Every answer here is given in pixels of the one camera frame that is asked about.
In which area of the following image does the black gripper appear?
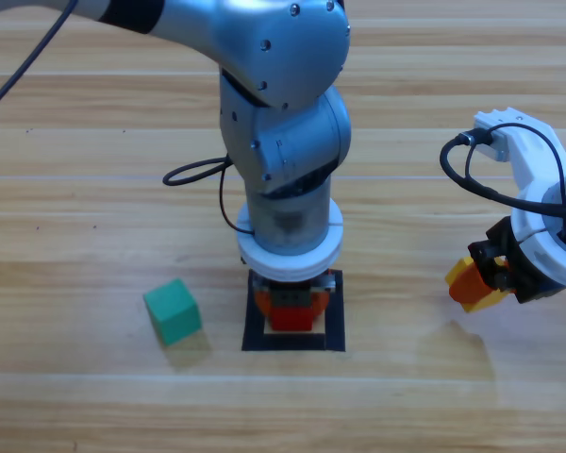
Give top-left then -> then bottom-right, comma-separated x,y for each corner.
447,215 -> 565,313
241,257 -> 337,327

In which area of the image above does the red cube block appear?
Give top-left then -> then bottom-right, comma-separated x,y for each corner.
269,306 -> 314,332

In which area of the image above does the green cube block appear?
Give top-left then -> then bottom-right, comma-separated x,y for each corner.
142,277 -> 203,345

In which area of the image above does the black tape square outline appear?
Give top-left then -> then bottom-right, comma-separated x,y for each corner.
241,268 -> 347,353

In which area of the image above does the thin black gripper wire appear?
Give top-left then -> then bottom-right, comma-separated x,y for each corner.
218,162 -> 257,236
464,122 -> 566,243

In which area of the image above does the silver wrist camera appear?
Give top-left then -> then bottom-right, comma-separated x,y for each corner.
475,134 -> 512,163

